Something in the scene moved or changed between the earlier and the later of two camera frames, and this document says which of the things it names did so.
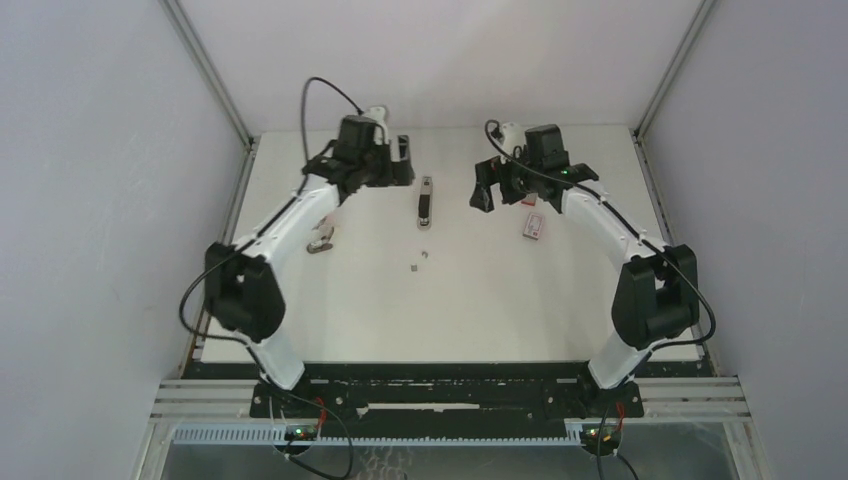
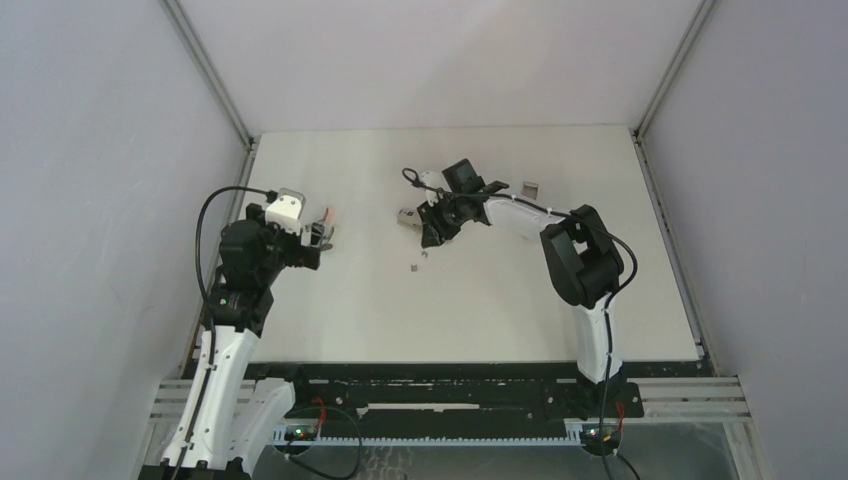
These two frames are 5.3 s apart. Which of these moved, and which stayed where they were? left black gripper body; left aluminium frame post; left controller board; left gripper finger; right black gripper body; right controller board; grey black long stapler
Moved: right black gripper body; left gripper finger; left black gripper body; grey black long stapler
Stayed: left aluminium frame post; right controller board; left controller board
